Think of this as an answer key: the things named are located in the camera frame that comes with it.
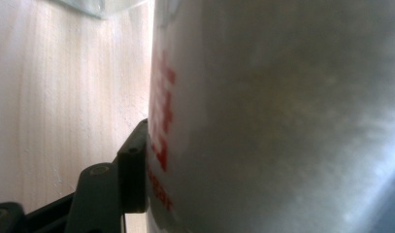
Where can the red and white sugar pouch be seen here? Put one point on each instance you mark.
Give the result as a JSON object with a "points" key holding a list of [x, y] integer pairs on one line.
{"points": [[266, 123]]}

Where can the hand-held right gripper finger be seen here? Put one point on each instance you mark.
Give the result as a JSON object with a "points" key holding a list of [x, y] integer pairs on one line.
{"points": [[133, 174]]}

